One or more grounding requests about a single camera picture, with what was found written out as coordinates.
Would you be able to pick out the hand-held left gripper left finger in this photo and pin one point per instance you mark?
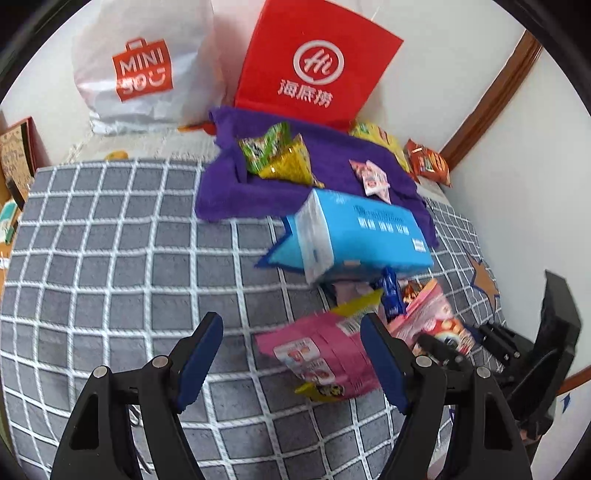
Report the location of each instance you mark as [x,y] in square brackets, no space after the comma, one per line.
[198,355]

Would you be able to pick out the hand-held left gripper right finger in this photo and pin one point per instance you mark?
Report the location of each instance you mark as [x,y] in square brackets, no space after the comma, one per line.
[383,360]

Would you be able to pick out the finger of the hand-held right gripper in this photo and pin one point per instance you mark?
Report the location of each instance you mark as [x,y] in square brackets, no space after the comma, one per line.
[438,346]
[501,344]

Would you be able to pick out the pink panda snack packet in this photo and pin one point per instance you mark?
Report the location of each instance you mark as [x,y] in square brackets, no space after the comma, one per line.
[429,318]

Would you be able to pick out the large pink snack bag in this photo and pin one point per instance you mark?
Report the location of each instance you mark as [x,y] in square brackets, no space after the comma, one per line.
[323,350]

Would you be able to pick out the small blue snack packet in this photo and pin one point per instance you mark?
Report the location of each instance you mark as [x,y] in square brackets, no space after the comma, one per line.
[391,295]

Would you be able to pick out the blue tissue pack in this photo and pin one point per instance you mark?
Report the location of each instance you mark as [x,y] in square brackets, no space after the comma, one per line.
[360,240]

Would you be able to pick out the yellow triangular snack packet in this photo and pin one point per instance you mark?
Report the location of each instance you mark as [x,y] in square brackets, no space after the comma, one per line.
[291,166]

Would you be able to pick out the green snack packet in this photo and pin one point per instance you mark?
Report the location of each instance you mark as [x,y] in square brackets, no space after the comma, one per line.
[261,147]

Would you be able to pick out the grey checked blanket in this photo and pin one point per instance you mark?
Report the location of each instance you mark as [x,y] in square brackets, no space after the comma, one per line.
[115,258]

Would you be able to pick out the orange red chip bag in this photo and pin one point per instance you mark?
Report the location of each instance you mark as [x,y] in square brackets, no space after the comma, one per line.
[427,161]

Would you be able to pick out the purple towel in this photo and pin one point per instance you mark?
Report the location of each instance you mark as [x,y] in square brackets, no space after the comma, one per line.
[323,161]

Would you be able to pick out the yellow chip bag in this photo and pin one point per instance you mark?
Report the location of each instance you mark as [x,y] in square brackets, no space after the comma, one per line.
[378,138]

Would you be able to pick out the white green box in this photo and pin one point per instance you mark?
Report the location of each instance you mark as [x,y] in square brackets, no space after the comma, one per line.
[9,221]

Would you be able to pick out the patterned book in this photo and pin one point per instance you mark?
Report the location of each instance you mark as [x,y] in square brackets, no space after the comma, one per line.
[18,152]

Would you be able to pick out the white plastic shopping bag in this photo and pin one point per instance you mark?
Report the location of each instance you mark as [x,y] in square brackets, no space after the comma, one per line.
[194,69]

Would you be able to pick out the red paper bag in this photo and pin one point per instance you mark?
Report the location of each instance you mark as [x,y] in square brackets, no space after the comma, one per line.
[314,69]

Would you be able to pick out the brown wooden door frame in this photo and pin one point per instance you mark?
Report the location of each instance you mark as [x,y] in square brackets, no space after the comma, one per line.
[489,101]

